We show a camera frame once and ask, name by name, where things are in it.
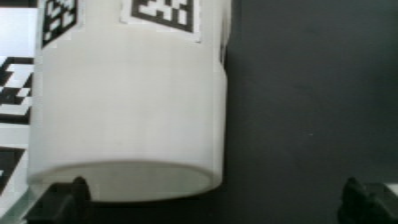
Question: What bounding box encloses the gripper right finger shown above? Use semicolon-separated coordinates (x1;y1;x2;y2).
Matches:
337;177;398;224

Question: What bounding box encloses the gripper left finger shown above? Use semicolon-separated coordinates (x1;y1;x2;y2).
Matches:
25;177;90;224

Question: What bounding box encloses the white marker sheet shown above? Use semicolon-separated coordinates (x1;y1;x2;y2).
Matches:
0;6;37;224

